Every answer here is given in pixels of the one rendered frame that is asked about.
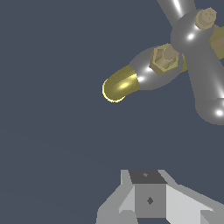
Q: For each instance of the grey metal faucet body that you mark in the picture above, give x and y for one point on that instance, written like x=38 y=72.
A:
x=204 y=73

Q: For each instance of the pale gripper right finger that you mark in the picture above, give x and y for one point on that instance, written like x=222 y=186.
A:
x=183 y=201

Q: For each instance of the small brass hex bolt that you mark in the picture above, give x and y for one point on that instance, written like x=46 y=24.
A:
x=205 y=18

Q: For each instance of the large brass hex bolt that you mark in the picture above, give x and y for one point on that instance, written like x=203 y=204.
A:
x=164 y=59

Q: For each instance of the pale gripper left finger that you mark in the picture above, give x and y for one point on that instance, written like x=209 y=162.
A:
x=128 y=201

